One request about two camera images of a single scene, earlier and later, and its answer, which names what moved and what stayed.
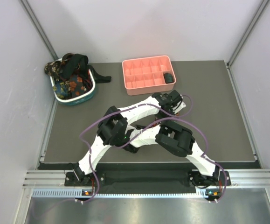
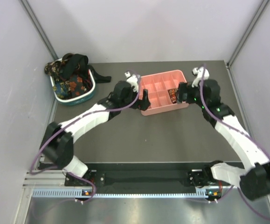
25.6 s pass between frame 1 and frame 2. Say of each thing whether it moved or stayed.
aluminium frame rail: stayed
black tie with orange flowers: stayed
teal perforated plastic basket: stayed
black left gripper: moved
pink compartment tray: moved
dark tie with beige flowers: stayed
